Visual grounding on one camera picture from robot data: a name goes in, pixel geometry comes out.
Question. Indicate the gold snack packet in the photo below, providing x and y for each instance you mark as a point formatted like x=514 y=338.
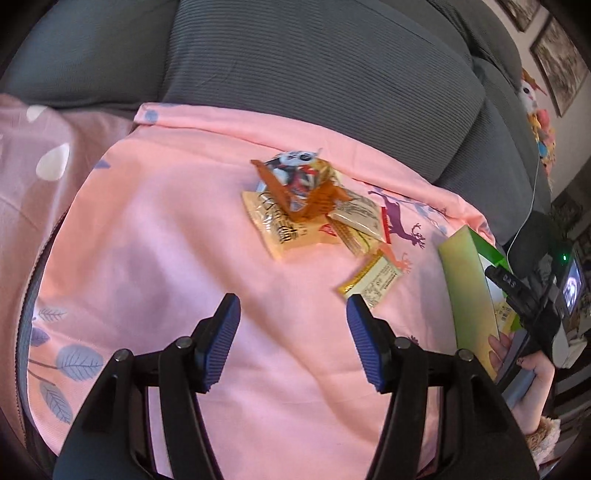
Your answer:
x=369 y=281

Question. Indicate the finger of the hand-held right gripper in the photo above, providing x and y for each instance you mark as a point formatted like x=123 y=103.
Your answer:
x=510 y=282

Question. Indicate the person's right forearm fluffy sleeve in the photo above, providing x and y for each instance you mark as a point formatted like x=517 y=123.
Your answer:
x=545 y=438

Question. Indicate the cream snack packet large characters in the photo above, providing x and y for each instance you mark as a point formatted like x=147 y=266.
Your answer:
x=277 y=230

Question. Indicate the dark grey small pillow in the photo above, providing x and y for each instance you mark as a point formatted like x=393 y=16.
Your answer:
x=531 y=240

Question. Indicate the pink printed blanket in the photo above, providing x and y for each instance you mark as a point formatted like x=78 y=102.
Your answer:
x=161 y=230

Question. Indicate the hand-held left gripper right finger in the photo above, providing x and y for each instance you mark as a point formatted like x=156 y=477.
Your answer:
x=364 y=344

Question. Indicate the blue white snack packet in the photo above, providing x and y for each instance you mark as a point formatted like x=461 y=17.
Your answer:
x=292 y=170

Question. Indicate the cluttered shelf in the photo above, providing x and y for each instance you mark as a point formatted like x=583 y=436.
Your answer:
x=570 y=217

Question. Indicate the grey ribbed sofa cushion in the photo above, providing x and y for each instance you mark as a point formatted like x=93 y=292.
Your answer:
x=78 y=50
x=323 y=64
x=498 y=152

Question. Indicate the colourful plush toys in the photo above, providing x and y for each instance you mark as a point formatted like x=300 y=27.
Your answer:
x=538 y=124

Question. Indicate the mauve cloth white spots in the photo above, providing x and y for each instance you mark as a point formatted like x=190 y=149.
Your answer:
x=27 y=194

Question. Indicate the framed wall picture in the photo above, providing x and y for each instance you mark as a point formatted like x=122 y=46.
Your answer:
x=556 y=60
x=524 y=11

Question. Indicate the yellow green snack packet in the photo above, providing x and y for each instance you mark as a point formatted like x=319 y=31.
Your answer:
x=361 y=243

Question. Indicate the beige snack packet red edge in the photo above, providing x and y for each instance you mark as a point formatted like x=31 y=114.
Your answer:
x=358 y=217

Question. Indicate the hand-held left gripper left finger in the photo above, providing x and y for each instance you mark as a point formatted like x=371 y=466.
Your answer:
x=221 y=344

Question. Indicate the person's right hand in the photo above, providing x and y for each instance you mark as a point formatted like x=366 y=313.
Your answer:
x=535 y=397

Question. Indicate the orange snack packet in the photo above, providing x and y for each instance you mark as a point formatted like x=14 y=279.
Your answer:
x=323 y=199

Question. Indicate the green cardboard box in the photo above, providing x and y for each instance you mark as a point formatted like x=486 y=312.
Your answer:
x=466 y=295

